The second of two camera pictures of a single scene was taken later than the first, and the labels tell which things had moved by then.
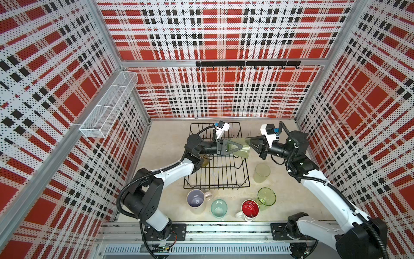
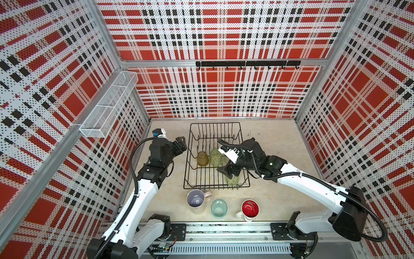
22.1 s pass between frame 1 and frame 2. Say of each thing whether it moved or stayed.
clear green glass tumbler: moved
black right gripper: moved
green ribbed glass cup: moved
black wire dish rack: stayed
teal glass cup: stayed
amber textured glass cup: stayed
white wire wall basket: stayed
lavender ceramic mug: stayed
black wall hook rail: stayed
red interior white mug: stayed
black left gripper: moved
